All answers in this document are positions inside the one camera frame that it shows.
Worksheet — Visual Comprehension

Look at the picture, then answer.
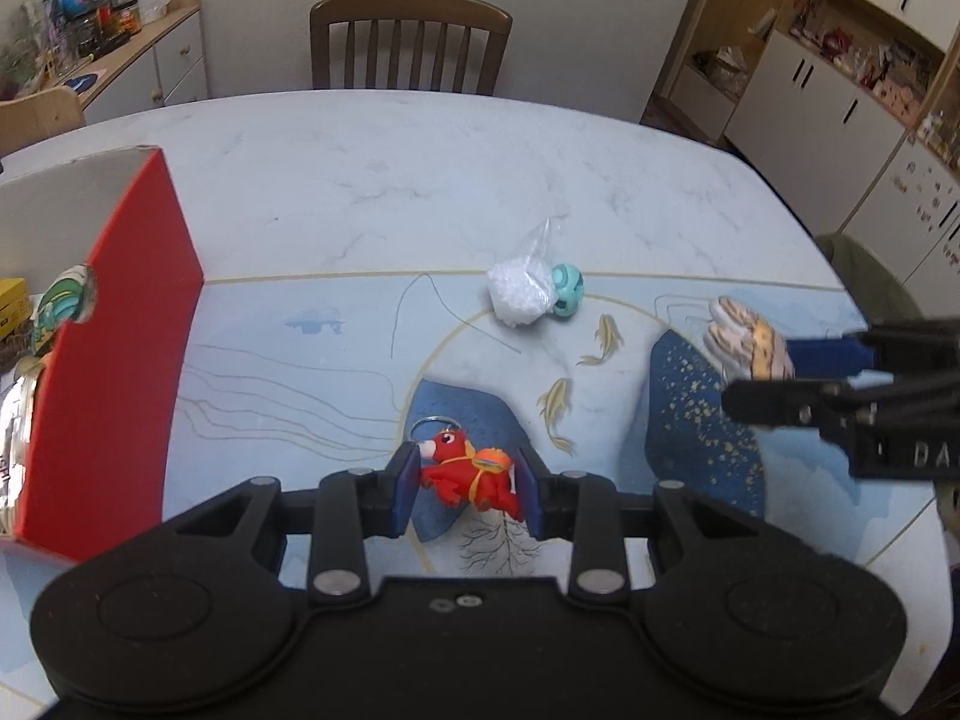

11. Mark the red dragon keychain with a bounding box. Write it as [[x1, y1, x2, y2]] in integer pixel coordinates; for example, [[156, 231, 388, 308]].
[[407, 415, 524, 541]]

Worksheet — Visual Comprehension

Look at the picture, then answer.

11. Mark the yellow small box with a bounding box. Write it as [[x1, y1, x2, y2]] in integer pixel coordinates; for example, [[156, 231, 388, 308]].
[[0, 278, 32, 340]]

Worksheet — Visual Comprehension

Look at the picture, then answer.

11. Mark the green plush doll pouch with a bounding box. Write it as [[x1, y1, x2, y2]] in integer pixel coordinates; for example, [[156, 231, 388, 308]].
[[29, 265, 96, 358]]

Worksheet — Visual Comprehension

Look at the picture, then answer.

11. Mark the white plastic bag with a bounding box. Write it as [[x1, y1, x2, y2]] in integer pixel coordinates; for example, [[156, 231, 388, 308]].
[[487, 218, 556, 328]]

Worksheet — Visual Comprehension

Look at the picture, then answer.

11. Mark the teal ball toy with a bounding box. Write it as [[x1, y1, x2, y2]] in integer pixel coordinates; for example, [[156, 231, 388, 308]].
[[551, 263, 584, 319]]

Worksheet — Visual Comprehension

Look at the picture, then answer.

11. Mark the red white cardboard box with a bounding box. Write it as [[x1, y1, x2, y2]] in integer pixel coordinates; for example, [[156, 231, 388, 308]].
[[2, 146, 203, 561]]

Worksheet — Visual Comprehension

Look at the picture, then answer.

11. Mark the silver foil packet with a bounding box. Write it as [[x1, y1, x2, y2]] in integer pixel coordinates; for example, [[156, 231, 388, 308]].
[[2, 356, 44, 539]]

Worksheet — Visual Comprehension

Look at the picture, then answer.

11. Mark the wooden side cabinet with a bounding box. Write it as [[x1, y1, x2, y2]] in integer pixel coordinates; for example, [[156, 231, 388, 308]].
[[65, 0, 210, 124]]

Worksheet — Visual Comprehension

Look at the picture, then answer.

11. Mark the brown wooden chair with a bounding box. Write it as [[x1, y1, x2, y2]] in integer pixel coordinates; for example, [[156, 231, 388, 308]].
[[309, 0, 514, 96]]

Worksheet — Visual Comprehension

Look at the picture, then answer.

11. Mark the small wooden chair back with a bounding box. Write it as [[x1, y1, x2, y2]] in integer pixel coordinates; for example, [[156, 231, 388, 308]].
[[0, 86, 85, 156]]

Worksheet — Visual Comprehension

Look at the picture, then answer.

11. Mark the white wall cupboard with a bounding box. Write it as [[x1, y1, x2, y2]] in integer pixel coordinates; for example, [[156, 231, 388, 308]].
[[656, 0, 958, 316]]

